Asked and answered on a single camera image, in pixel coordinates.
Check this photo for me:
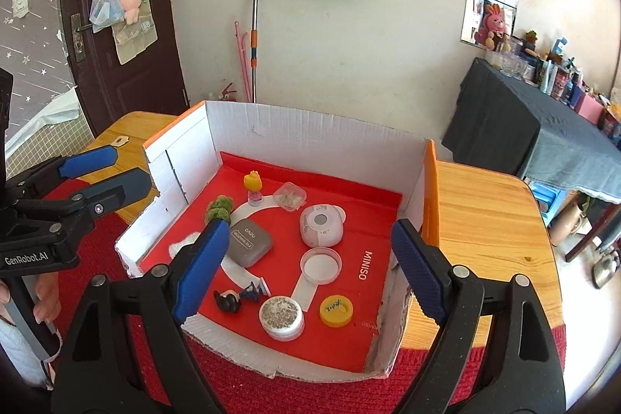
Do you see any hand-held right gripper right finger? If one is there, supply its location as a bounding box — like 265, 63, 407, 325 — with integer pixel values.
390, 218, 567, 414

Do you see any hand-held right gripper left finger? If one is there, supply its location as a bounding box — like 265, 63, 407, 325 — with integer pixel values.
51, 218, 231, 414

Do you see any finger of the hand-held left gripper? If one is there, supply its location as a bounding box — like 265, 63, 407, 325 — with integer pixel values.
6, 145, 120, 201
14, 166, 154, 234

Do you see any white fluffy bow hair clip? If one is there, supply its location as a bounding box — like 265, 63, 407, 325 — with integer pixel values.
167, 232, 202, 257

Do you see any black-haired doll figurine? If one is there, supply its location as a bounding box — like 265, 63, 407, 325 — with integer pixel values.
213, 277, 271, 313

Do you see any grey eyeshadow case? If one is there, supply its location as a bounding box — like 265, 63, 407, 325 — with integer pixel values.
227, 222, 273, 268

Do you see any green knitted plush toy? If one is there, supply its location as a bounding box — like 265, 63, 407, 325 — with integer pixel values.
206, 196, 235, 225

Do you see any white jar with grey top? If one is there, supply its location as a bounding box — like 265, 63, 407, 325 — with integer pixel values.
258, 295, 305, 342

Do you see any yellow duck figurine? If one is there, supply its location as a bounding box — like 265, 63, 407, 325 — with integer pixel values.
243, 170, 264, 206

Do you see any clear round lid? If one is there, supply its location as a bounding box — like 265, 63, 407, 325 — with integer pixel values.
299, 248, 342, 285

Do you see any pink round handheld device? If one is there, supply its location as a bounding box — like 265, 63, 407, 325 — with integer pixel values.
299, 203, 347, 248

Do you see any clear small plastic box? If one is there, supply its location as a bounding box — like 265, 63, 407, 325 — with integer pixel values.
272, 182, 306, 212

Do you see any orange cardboard box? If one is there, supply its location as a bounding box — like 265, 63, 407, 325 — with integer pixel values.
115, 100, 440, 383

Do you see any person's left forearm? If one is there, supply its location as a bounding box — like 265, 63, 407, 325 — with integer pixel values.
0, 314, 56, 390

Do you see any person's left hand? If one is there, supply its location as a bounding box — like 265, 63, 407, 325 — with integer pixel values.
31, 272, 62, 326

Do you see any white plastic sheet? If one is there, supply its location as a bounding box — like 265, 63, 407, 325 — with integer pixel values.
7, 87, 81, 148

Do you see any dark brown door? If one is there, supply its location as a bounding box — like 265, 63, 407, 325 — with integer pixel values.
58, 0, 190, 138

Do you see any beige hanging door organizer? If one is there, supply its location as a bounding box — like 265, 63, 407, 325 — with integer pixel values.
92, 0, 158, 66

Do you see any blue plastic stool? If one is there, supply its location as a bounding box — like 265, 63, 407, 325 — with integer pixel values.
531, 181, 559, 221

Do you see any clear plastic bag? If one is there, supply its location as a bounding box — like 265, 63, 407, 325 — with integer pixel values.
88, 0, 126, 34

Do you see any red knitted mat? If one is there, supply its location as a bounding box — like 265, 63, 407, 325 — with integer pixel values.
41, 178, 567, 414

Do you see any peach plush toy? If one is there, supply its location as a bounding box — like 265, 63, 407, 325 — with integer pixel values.
118, 0, 142, 25

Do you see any blue tablecloth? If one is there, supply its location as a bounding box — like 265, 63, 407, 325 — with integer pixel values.
441, 57, 621, 204

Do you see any pink plastic hanger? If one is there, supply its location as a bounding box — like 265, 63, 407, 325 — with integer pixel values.
234, 21, 255, 102

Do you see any pink storage box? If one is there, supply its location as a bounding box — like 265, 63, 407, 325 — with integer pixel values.
577, 93, 605, 125

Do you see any row of toiletry bottles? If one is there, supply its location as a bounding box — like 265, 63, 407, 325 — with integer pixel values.
485, 31, 621, 133

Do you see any pink bunny plush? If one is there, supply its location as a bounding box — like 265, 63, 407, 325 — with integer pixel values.
474, 4, 508, 51

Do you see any metal door handle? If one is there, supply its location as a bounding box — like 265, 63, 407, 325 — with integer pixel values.
70, 14, 93, 63

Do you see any mop handle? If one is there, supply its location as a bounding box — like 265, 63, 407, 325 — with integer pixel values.
247, 0, 263, 102

